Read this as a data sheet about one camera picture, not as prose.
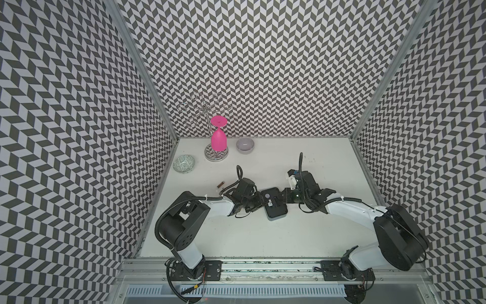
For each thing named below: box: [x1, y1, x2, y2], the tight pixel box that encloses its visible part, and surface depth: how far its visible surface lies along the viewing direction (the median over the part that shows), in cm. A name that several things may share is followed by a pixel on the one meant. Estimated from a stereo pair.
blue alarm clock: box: [260, 186, 288, 222], surface depth 89 cm
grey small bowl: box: [236, 137, 256, 155], surface depth 110 cm
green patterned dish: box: [172, 154, 196, 175], surface depth 107 cm
